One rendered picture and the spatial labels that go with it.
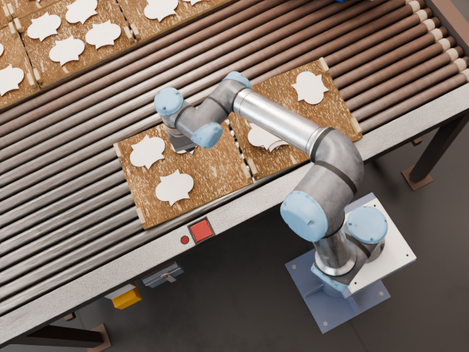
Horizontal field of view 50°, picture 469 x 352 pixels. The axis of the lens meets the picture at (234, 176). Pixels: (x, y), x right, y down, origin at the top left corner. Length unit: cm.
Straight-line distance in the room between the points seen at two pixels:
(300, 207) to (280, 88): 87
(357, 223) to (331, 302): 113
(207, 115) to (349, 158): 40
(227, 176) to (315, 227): 72
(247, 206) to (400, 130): 61
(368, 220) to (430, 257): 123
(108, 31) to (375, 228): 129
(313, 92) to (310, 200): 84
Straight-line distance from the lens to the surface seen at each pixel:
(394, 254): 174
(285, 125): 123
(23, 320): 189
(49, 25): 227
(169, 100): 134
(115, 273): 178
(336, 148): 115
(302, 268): 261
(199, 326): 262
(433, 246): 274
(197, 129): 131
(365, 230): 150
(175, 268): 183
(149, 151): 184
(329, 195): 111
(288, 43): 202
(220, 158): 179
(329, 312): 259
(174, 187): 177
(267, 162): 177
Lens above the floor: 258
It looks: 69 degrees down
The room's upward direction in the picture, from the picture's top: 17 degrees counter-clockwise
